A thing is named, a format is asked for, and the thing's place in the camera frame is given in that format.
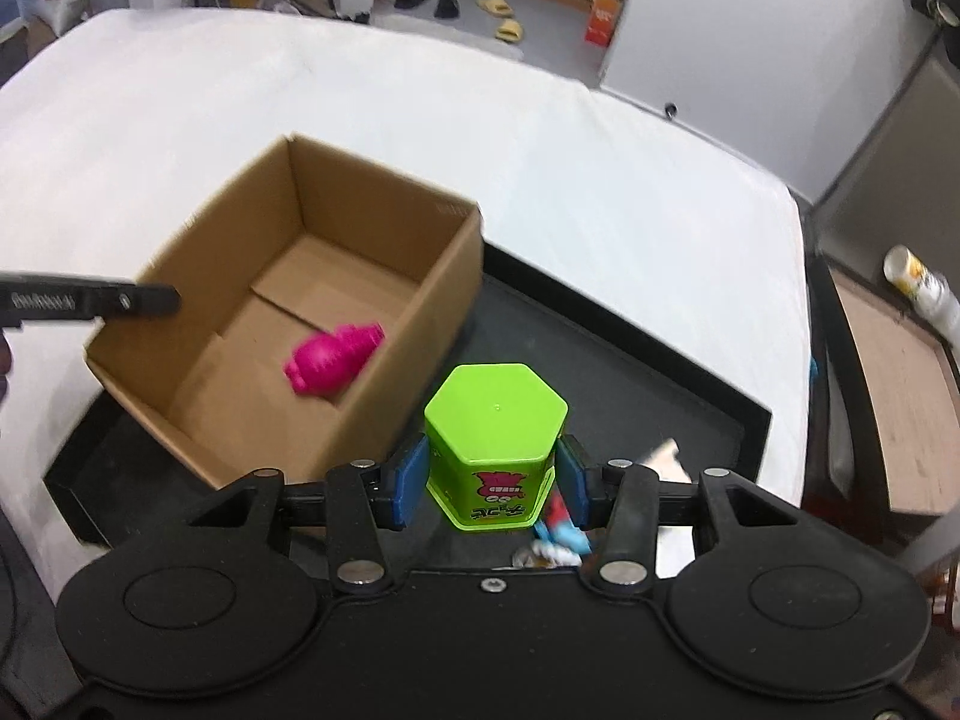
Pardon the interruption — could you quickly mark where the orange carton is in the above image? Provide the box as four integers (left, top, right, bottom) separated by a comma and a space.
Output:
585, 0, 625, 46

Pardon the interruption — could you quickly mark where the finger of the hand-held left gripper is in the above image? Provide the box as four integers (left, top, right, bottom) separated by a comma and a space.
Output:
0, 270, 184, 331

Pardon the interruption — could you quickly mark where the small blue white toy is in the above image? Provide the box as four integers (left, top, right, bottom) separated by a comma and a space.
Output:
525, 491, 595, 569

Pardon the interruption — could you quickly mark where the white cabinet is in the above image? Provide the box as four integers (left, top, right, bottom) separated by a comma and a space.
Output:
598, 0, 938, 203

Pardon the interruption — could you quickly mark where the pink plastic toy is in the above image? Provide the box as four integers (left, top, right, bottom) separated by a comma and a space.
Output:
283, 321, 387, 398

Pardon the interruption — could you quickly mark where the green hexagonal container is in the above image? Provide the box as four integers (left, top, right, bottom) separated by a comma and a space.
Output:
424, 362, 569, 533

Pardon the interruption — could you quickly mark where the brown cardboard box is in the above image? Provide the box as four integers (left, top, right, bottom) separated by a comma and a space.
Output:
84, 133, 487, 492

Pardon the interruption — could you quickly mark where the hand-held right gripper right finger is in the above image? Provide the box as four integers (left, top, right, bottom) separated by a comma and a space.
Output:
553, 435, 800, 595

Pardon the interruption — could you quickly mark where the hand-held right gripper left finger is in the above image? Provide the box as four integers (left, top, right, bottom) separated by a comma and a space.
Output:
186, 437, 432, 595

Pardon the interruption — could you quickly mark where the wooden bedside table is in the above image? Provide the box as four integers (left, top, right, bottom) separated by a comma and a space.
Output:
804, 255, 960, 586

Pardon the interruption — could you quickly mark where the white sack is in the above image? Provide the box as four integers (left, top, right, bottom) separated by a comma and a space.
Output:
26, 0, 95, 27

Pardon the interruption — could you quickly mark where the black tray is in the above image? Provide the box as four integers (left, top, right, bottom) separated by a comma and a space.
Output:
43, 240, 773, 577

